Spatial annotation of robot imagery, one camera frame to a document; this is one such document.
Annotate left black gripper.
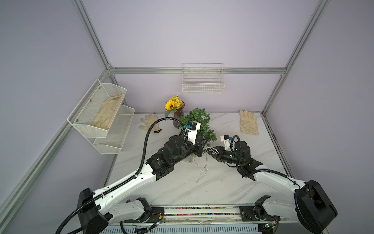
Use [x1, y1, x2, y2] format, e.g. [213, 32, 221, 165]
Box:
[172, 136, 208, 166]

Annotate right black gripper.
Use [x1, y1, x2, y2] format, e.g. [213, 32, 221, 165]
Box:
[207, 146, 243, 165]

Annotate clear string lights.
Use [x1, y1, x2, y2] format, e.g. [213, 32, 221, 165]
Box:
[193, 146, 219, 183]

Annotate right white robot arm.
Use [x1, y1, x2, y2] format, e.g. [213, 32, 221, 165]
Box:
[208, 141, 338, 234]

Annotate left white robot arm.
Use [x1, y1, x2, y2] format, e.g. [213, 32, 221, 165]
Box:
[75, 136, 209, 234]

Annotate small green christmas tree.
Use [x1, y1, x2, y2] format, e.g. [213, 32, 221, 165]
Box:
[180, 108, 217, 145]

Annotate beige glove right side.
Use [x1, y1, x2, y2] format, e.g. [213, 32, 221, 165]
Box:
[239, 110, 259, 135]

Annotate yellow artificial flowers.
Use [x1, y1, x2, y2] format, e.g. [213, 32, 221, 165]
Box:
[164, 95, 185, 117]

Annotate beige glove near vase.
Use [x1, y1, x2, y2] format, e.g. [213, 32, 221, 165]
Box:
[139, 113, 162, 134]

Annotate beige glove in shelf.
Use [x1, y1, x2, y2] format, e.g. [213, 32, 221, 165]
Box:
[92, 94, 125, 130]

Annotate white mesh two-tier shelf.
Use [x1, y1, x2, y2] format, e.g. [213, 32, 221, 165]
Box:
[67, 80, 135, 155]

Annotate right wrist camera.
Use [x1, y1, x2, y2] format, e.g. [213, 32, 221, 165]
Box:
[220, 135, 232, 151]

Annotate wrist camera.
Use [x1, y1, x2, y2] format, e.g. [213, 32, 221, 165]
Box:
[220, 135, 232, 151]
[186, 121, 201, 145]

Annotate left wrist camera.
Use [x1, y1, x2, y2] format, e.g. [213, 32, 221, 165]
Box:
[186, 121, 201, 145]

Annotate black corrugated cable conduit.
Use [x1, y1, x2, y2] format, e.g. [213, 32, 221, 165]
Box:
[55, 116, 186, 234]

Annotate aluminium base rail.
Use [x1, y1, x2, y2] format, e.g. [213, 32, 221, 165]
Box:
[103, 204, 308, 234]

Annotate white wire wall basket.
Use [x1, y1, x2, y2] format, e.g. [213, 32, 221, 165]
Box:
[182, 63, 226, 95]

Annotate aluminium frame profile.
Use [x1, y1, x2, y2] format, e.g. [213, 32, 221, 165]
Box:
[111, 67, 286, 74]

